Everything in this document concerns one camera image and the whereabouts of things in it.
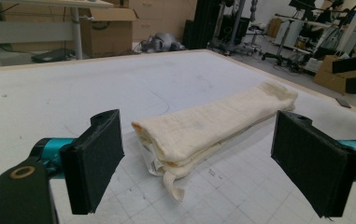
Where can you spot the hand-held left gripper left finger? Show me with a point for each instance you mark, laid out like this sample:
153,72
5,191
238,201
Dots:
91,161

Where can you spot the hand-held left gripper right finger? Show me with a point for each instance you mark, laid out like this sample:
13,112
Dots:
312,161

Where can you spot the cream towel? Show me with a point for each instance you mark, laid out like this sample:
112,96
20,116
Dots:
210,130

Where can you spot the small dark flat object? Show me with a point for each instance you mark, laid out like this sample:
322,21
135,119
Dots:
343,103

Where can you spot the low cardboard box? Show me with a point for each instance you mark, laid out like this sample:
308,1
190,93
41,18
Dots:
328,76

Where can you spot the metal stand with wheeled base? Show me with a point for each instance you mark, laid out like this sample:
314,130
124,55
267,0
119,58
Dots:
283,46

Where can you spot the small brown cardboard box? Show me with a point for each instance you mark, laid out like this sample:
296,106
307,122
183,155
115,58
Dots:
274,27

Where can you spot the flat dark device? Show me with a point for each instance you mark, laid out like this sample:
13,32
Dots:
52,55

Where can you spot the grey pole stand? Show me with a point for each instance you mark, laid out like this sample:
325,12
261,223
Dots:
238,23

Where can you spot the open cardboard box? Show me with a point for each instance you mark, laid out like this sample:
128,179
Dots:
107,34

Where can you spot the grey rounded machine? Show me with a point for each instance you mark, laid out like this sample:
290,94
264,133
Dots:
163,42

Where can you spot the black curtain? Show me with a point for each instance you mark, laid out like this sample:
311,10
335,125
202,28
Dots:
203,25

